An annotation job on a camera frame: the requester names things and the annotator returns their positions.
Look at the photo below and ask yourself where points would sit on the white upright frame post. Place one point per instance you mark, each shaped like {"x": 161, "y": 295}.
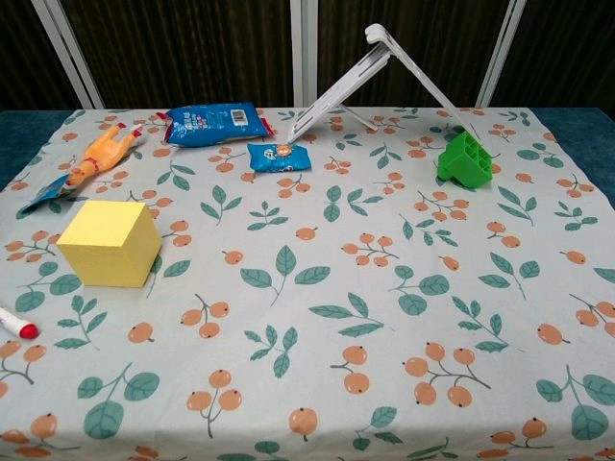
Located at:
{"x": 304, "y": 48}

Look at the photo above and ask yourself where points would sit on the orange rubber chicken toy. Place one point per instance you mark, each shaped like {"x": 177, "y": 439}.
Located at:
{"x": 101, "y": 153}

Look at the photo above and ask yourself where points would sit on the dark blue wrapper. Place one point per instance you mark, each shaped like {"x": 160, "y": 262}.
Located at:
{"x": 45, "y": 194}

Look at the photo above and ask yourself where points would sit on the large blue snack bag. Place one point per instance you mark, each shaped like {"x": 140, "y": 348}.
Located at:
{"x": 211, "y": 122}

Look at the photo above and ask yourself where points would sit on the yellow cube block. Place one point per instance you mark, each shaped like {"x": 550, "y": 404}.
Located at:
{"x": 108, "y": 249}

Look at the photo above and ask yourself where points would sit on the white slanted frame post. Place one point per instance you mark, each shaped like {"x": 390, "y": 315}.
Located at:
{"x": 72, "y": 53}
{"x": 499, "y": 48}

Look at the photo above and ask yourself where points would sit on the white marker with red cap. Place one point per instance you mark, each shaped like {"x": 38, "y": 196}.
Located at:
{"x": 12, "y": 322}

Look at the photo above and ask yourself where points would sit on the floral leaf and berry tablecloth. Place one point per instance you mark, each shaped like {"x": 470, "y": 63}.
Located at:
{"x": 307, "y": 298}

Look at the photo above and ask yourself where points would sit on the dark brown curtain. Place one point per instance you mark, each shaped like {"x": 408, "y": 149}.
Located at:
{"x": 192, "y": 48}

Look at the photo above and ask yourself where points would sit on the small blue snack packet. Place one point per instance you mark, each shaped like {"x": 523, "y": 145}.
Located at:
{"x": 278, "y": 157}

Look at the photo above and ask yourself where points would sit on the white folding stand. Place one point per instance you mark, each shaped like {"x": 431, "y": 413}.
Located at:
{"x": 423, "y": 72}

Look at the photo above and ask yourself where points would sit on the green plastic building block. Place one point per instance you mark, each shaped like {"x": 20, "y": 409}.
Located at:
{"x": 463, "y": 163}

